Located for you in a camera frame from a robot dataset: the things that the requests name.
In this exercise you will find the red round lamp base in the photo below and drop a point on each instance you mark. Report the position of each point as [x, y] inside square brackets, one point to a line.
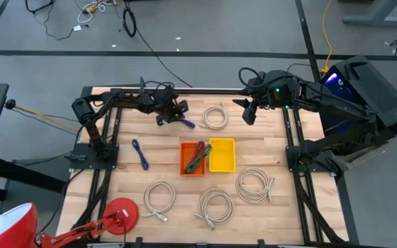
[126, 205]

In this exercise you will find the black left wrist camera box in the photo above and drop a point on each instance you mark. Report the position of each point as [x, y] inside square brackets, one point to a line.
[182, 106]

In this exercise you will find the grey desk foot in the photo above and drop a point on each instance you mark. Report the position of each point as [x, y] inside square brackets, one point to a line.
[377, 19]

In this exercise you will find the yellow plastic basket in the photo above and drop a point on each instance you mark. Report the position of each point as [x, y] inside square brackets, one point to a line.
[222, 155]

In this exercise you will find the black computer tower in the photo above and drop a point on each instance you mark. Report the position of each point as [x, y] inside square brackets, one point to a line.
[384, 93]

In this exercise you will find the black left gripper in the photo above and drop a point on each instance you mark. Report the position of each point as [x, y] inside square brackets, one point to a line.
[165, 103]

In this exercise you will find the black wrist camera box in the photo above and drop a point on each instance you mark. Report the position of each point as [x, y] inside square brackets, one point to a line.
[249, 115]
[182, 106]

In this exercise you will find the rod with black knob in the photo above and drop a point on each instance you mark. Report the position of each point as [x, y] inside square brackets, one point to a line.
[10, 104]

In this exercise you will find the black aluminium table frame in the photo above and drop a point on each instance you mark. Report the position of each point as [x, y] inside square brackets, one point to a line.
[212, 90]

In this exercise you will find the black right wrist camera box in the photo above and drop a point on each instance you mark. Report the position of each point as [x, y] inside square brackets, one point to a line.
[249, 115]

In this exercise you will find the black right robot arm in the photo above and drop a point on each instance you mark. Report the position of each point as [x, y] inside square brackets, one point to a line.
[336, 103]

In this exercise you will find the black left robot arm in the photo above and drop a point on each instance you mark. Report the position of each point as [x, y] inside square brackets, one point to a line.
[129, 100]

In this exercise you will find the orange plastic basket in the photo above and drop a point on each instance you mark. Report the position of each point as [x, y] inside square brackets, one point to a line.
[184, 155]

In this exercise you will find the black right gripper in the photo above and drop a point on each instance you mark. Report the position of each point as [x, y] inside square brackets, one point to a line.
[272, 89]

